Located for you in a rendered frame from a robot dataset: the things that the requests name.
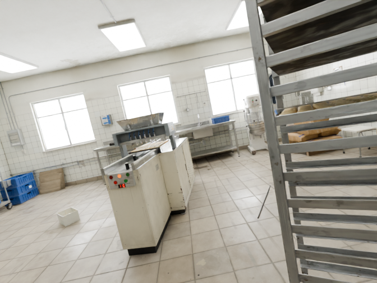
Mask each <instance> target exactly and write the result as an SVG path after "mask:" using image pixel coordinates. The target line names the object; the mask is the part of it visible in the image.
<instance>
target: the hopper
mask: <svg viewBox="0 0 377 283"><path fill-rule="evenodd" d="M163 117H164V112H158V113H153V114H150V115H145V116H140V117H134V118H129V119H126V120H121V121H116V122H117V123H118V124H119V125H120V127H121V128H122V129H123V130H124V131H129V130H134V129H139V128H142V127H148V126H153V125H159V124H162V122H163Z"/></svg>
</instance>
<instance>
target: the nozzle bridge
mask: <svg viewBox="0 0 377 283"><path fill-rule="evenodd" d="M153 128H154V129H153ZM148 129H149V132H150V135H151V137H149V134H148ZM134 131H135V133H134ZM143 131H144V133H145V135H146V138H145V137H144V134H143ZM153 131H155V135H156V136H154V134H153ZM129 133H130V136H131V137H132V141H131V140H130V138H129ZM174 133H176V132H175V129H174V124H173V121H171V122H166V123H163V124H159V125H153V126H148V127H142V128H139V129H134V130H129V131H123V132H119V133H115V134H112V136H113V141H114V145H115V147H116V146H119V149H120V152H121V156H122V158H124V157H126V156H128V152H127V148H126V144H130V143H135V142H141V141H145V140H150V139H156V138H162V137H165V136H169V138H170V141H171V146H172V149H176V148H177V146H176V140H175V137H174ZM139 134H140V135H141V139H140V137H139ZM135 135H136V137H137V140H135V138H134V136H135Z"/></svg>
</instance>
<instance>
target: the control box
mask: <svg viewBox="0 0 377 283"><path fill-rule="evenodd" d="M127 173H129V174H130V175H129V176H126V174H127ZM118 175H121V177H120V178H119V177H118ZM110 176H112V177H113V179H110V178H109V177H110ZM107 179H108V182H109V187H110V189H111V190H112V189H119V188H126V187H130V186H135V185H136V182H135V178H134V173H133V170H130V171H124V172H118V173H113V174H108V175H107ZM125 179H127V182H124V180H125ZM114 181H117V184H114ZM123 184H124V186H125V187H123ZM119 185H120V186H121V187H119Z"/></svg>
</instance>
